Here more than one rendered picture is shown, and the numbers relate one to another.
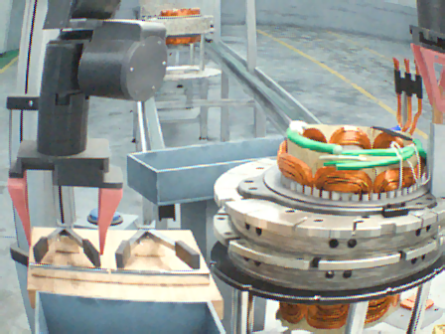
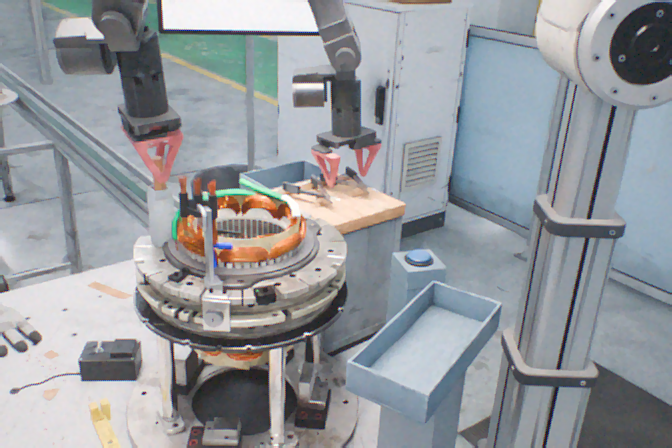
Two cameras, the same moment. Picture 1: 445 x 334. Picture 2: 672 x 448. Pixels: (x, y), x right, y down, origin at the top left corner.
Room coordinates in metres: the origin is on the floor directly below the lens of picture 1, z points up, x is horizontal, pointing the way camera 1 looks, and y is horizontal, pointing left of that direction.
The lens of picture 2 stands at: (1.75, -0.51, 1.56)
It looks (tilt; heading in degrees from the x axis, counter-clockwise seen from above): 25 degrees down; 149
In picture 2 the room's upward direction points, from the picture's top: 3 degrees clockwise
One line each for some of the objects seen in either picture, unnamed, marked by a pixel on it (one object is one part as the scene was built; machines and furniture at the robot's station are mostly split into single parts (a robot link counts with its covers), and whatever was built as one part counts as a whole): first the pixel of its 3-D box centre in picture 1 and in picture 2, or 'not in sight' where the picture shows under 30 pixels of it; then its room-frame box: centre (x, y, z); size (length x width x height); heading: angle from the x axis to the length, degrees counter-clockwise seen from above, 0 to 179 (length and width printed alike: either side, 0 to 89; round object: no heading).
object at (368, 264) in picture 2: not in sight; (331, 268); (0.74, 0.11, 0.91); 0.19 x 0.19 x 0.26; 9
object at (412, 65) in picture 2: not in sight; (363, 107); (-1.30, 1.50, 0.60); 1.02 x 0.55 x 1.20; 7
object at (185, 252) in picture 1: (187, 254); (291, 188); (0.71, 0.03, 1.09); 0.04 x 0.01 x 0.02; 24
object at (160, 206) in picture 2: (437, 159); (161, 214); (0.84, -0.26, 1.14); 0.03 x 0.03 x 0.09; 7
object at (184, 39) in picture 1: (179, 25); not in sight; (3.89, 0.20, 1.05); 0.22 x 0.22 x 0.20
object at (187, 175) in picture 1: (225, 252); (420, 415); (1.19, 0.00, 0.92); 0.25 x 0.11 x 0.28; 117
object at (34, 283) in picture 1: (108, 271); (334, 203); (0.74, 0.11, 1.05); 0.20 x 0.19 x 0.02; 9
